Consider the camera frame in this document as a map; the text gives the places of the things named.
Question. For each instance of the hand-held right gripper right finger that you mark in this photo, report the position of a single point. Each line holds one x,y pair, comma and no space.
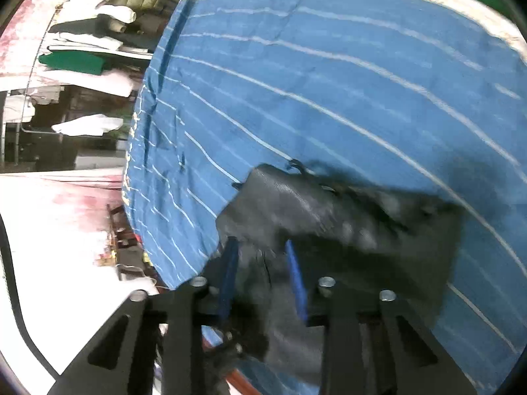
295,282

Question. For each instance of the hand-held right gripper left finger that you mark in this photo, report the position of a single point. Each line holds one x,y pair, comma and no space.
228,273

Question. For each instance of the black leather jacket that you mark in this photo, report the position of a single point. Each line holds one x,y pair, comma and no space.
350,222

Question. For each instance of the black metal clothes rack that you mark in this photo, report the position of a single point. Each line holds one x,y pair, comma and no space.
41,49

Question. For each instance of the pink patterned fabric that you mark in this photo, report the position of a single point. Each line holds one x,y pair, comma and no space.
57,214

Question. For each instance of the blue striped quilt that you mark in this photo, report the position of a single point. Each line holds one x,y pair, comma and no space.
329,90

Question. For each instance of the white garment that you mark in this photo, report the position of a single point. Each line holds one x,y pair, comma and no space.
88,125

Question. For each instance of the green hanging garment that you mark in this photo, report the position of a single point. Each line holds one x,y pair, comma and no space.
74,62

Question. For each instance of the black hanging garment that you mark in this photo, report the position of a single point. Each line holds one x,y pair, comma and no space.
103,28

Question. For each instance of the white puffer jacket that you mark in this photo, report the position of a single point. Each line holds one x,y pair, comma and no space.
117,13

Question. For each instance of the pink floral curtain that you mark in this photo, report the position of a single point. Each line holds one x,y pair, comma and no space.
20,41

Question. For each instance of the plaid bed sheet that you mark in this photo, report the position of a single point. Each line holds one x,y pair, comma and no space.
453,5

